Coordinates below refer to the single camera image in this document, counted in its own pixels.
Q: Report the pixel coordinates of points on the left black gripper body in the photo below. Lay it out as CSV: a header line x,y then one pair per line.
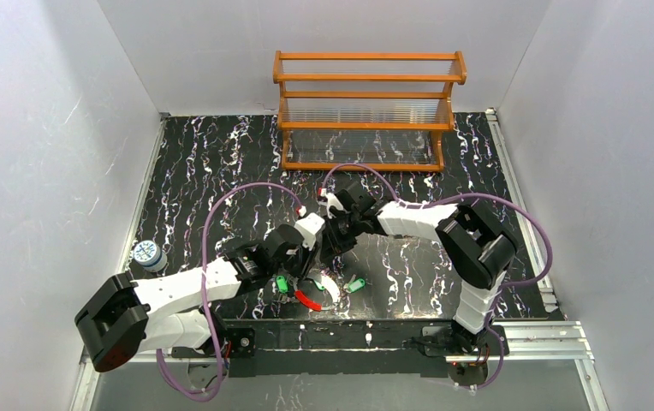
x,y
302,263

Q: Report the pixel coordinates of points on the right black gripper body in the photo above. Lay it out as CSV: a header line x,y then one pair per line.
x,y
334,244

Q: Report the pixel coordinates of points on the metal keyring with red handle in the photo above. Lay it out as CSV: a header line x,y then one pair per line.
x,y
315,300

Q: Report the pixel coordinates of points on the green tag key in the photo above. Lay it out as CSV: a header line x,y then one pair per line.
x,y
286,287
354,285

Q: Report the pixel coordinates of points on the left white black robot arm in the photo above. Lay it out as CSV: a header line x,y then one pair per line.
x,y
125,317

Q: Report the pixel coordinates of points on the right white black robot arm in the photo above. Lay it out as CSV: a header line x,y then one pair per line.
x,y
480,249

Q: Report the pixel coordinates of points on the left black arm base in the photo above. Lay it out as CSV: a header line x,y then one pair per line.
x,y
225,343

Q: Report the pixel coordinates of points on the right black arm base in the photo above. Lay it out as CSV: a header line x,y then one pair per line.
x,y
473,352

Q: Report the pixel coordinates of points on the teal tag key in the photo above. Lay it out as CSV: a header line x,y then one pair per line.
x,y
319,285

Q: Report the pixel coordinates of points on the orange wooden shelf rack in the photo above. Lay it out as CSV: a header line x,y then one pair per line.
x,y
355,93

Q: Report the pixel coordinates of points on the small blue white jar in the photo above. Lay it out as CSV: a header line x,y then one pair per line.
x,y
150,256

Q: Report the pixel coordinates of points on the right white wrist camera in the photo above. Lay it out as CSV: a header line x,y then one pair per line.
x,y
331,204

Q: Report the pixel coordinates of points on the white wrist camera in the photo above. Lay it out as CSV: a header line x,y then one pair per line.
x,y
311,228
331,204

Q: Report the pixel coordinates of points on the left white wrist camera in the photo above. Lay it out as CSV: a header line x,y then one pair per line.
x,y
311,228

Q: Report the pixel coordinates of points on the aluminium front rail frame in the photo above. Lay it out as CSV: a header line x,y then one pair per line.
x,y
370,365

